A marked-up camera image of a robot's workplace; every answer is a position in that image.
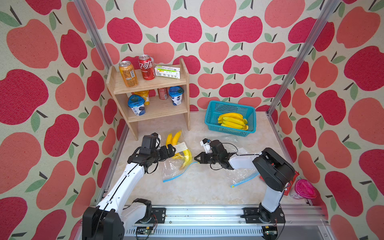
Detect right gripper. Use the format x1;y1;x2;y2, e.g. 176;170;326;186
194;151;220;164

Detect bananas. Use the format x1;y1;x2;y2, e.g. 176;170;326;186
166;131;193;171

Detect zip-top bag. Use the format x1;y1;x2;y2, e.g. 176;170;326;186
162;130;197;183
223;136;259;188

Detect banana bunch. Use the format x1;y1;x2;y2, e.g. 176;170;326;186
218;113;249;131

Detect teal plastic basket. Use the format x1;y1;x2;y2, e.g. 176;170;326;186
205;101;257;137

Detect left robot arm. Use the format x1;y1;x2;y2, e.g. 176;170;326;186
82;133;176;240

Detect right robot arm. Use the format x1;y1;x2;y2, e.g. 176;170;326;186
194;139;296;225

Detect red chips bag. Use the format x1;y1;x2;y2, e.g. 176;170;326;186
284;171;300;196

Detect wooden shelf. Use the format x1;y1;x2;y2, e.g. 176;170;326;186
106;58;191;141

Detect blue yogurt cup left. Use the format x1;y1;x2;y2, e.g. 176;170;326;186
128;95;146;116

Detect blue yogurt cup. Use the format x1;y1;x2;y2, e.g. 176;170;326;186
169;86;184;106
128;95;146;116

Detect small red can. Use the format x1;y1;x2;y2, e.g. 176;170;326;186
158;88;169;100

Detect blue yogurt cup right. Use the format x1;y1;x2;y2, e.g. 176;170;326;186
169;86;184;106

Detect yellow yogurt cup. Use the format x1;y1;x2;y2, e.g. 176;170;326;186
132;90;150;106

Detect green white box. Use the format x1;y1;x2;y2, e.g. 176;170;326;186
155;65;181;79

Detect orange soda can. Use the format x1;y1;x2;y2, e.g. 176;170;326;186
119;61;138;88

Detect red cola can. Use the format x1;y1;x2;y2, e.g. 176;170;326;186
139;55;155;81

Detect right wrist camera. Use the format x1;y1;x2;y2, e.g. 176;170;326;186
200;139;212;154

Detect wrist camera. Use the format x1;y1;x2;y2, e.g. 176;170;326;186
151;133;160;143
200;139;212;154

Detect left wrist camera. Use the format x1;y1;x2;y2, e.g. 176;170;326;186
151;133;160;143

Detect aluminium front rail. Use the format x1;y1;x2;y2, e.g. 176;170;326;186
73;204;328;240

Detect left aluminium corner post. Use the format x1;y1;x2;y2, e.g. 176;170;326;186
74;0;113;72

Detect aluminium corner post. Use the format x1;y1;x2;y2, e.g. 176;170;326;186
267;0;341;118
74;0;113;72

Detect right aluminium corner post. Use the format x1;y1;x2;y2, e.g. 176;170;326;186
267;0;341;118

